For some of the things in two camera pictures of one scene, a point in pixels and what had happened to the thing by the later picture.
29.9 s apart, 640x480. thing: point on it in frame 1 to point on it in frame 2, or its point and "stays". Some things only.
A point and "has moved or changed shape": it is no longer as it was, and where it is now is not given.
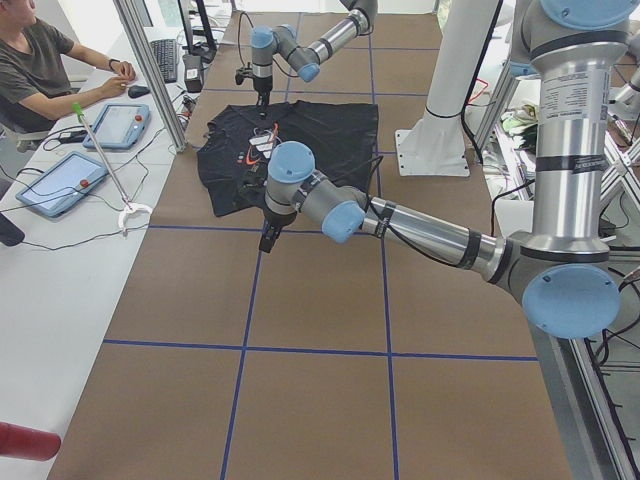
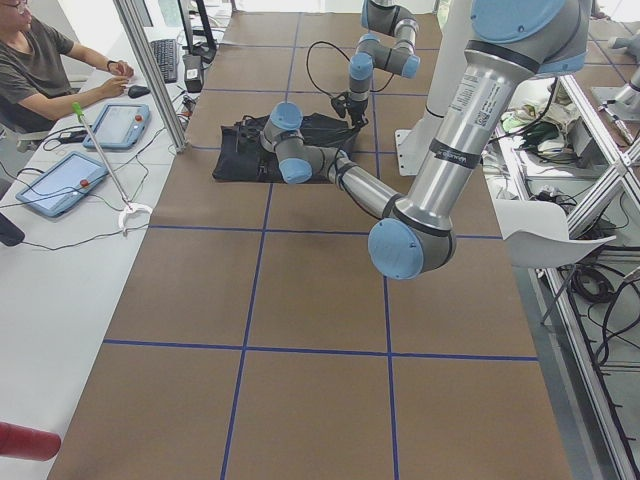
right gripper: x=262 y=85 to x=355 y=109
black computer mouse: x=135 y=91 stays
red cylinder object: x=29 y=443 stays
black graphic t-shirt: x=232 y=159 has moved or changed shape
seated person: x=42 y=76 stays
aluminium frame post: x=140 y=43 stays
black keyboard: x=166 y=55 stays
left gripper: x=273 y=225 to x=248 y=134
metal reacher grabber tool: x=129 y=205 stays
